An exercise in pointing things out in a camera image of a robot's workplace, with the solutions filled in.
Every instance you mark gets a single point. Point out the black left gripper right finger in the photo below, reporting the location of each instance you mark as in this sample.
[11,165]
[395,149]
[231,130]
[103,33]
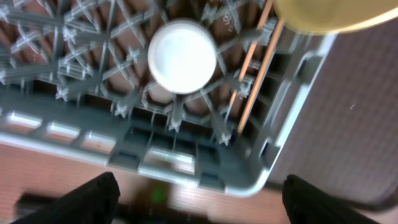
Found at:
[306,204]

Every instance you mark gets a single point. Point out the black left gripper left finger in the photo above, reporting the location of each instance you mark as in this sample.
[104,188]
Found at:
[94,202]

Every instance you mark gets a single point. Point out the white cup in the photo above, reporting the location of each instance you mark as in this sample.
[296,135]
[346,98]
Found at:
[182,56]

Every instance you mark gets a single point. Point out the yellow round plate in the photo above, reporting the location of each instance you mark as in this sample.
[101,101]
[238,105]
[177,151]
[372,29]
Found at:
[320,17]

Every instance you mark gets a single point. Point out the grey plastic dishwasher rack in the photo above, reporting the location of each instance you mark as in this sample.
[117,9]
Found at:
[75,83]

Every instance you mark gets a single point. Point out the brown serving tray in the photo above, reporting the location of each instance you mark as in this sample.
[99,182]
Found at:
[345,138]

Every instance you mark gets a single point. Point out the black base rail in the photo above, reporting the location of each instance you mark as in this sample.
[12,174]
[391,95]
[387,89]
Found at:
[29,203]

